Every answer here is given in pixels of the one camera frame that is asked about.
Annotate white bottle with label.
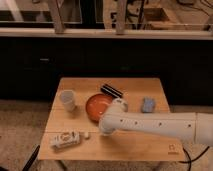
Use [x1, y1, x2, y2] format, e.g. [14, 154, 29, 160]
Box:
[50, 131, 90, 148]

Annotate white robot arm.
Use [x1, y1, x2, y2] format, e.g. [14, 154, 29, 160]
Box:
[99, 98, 213, 147]

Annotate orange ceramic bowl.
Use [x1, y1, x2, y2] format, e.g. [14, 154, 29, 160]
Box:
[85, 94, 113, 122]

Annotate blue sponge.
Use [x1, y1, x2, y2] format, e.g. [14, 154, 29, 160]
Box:
[141, 97, 155, 113]

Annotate wooden table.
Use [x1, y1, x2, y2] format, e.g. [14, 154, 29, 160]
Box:
[38, 77, 184, 161]

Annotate black cable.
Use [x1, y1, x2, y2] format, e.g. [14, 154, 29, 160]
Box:
[179, 145, 213, 171]

